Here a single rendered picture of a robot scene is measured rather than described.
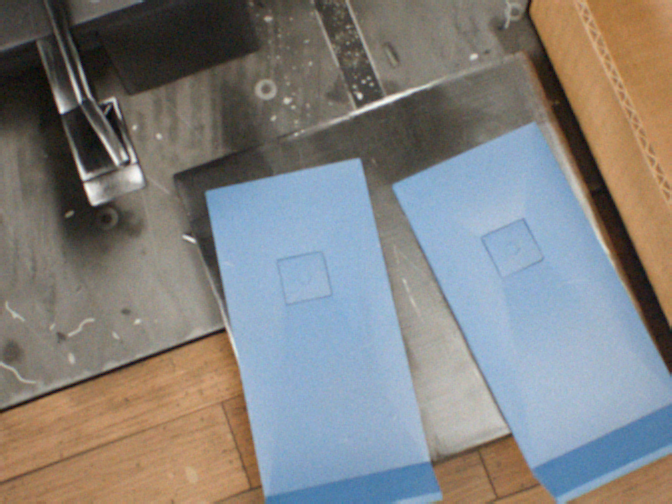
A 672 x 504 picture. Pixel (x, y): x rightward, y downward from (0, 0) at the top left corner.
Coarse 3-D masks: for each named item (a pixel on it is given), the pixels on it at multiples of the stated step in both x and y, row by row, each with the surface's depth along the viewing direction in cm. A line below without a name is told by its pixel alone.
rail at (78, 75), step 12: (48, 0) 51; (60, 0) 51; (48, 12) 51; (60, 12) 50; (60, 24) 50; (60, 36) 50; (72, 36) 50; (60, 48) 50; (72, 48) 50; (72, 60) 50; (84, 60) 52; (72, 72) 50; (84, 72) 50; (84, 84) 50; (84, 96) 49; (96, 96) 51
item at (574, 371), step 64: (448, 192) 55; (512, 192) 55; (448, 256) 54; (576, 256) 54; (512, 320) 53; (576, 320) 53; (640, 320) 53; (512, 384) 53; (576, 384) 52; (640, 384) 52; (576, 448) 52; (640, 448) 50
